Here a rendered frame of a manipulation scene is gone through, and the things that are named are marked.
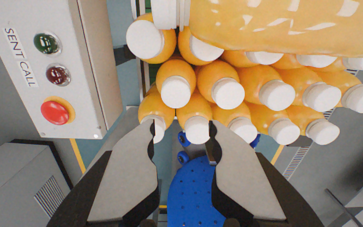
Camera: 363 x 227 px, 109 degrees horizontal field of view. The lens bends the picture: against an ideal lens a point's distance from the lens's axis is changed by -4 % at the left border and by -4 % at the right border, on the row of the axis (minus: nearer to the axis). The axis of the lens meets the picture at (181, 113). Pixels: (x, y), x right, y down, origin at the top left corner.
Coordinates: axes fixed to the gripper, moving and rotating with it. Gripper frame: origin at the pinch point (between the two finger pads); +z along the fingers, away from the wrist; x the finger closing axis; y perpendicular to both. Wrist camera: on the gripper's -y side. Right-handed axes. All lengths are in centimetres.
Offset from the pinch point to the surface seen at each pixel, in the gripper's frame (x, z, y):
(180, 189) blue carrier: 0.8, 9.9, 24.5
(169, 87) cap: -1.5, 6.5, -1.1
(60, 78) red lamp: -14.2, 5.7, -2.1
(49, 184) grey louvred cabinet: -141, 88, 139
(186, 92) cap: 0.7, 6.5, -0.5
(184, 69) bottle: 0.5, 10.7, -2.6
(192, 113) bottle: 2.1, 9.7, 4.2
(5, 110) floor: -180, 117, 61
